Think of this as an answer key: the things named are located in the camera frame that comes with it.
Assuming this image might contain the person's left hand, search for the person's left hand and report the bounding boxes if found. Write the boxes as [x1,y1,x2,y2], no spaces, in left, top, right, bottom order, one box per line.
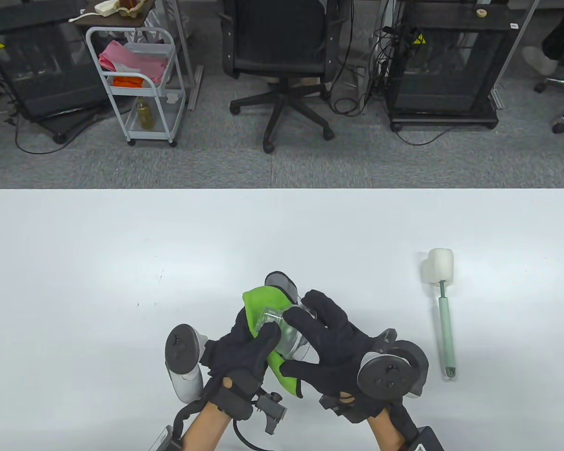
[200,308,282,410]

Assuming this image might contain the person's right hand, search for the person's right hand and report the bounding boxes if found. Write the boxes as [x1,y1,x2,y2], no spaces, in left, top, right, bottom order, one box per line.
[280,289,392,423]

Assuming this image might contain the clear domed shaker lid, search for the clear domed shaker lid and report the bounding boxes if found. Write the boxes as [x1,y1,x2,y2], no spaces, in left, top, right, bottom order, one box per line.
[256,303,318,362]

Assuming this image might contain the green microfiber cloth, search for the green microfiber cloth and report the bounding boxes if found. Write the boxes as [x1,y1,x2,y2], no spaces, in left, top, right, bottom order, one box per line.
[242,272,306,399]

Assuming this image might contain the white sponge cup brush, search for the white sponge cup brush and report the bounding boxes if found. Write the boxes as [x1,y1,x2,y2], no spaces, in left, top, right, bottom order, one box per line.
[422,248,456,380]

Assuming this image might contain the person's right forearm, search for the person's right forearm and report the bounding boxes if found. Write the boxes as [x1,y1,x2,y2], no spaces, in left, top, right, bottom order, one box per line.
[367,406,412,447]

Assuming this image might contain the person's left forearm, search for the person's left forearm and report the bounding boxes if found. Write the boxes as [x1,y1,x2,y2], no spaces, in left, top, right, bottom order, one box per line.
[183,402,231,451]

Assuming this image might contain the grey right hand controller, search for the grey right hand controller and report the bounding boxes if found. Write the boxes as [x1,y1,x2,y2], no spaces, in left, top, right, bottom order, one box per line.
[356,329,429,400]

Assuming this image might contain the grey hand controller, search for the grey hand controller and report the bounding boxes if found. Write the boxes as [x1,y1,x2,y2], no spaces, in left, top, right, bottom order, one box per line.
[164,324,210,404]
[356,329,429,400]

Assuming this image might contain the grey left hand controller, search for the grey left hand controller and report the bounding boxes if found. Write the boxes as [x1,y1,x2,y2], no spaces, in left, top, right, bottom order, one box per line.
[164,324,210,404]

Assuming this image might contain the black left wrist sensor box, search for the black left wrist sensor box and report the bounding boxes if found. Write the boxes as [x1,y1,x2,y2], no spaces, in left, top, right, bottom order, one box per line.
[148,425,181,451]

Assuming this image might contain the black wrist sensor box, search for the black wrist sensor box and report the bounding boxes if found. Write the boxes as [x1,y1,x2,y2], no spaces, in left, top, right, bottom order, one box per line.
[148,425,181,451]
[402,425,445,451]

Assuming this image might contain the black right wrist sensor box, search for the black right wrist sensor box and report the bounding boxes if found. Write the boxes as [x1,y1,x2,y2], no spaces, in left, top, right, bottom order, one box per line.
[402,425,445,451]

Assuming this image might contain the white rolling cart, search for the white rolling cart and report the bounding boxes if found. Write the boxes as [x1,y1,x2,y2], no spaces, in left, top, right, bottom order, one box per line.
[85,27,187,148]

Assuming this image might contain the bottle with yellow liquid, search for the bottle with yellow liquid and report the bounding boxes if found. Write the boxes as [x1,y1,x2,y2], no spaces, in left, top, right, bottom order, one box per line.
[135,97,155,130]

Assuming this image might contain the black mesh equipment cabinet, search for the black mesh equipment cabinet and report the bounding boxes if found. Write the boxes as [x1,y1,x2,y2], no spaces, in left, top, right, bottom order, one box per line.
[0,9,113,144]
[386,0,508,132]

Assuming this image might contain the pink folded cloth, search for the pink folded cloth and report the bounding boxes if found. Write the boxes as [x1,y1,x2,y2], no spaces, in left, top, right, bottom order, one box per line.
[98,40,168,84]

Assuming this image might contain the brown side table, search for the brown side table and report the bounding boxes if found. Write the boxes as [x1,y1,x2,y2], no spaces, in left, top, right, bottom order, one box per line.
[70,0,157,29]

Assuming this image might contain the white power strip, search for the white power strip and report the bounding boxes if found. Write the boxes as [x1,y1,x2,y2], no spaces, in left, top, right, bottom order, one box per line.
[68,0,119,23]

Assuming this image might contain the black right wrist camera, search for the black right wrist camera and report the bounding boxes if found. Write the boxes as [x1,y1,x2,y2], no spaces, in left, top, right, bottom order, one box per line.
[319,395,355,414]

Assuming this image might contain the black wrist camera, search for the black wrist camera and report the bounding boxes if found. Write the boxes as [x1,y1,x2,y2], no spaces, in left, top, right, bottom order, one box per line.
[254,389,287,435]
[319,395,355,414]

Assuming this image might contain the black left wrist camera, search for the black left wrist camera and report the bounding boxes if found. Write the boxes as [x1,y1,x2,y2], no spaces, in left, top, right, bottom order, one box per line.
[254,389,287,435]

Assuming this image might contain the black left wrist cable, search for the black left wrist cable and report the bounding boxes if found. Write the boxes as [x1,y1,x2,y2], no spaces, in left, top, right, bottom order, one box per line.
[233,416,268,451]

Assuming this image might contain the aluminium frame post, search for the aluminium frame post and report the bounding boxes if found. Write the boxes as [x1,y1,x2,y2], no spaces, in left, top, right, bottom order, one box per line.
[490,0,541,111]
[167,0,204,111]

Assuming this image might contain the black cable bundle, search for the black cable bundle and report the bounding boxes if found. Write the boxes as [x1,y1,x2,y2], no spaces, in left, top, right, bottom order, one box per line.
[327,19,395,117]

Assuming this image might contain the black floor cable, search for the black floor cable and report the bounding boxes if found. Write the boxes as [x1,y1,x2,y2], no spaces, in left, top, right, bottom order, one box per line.
[13,106,92,155]

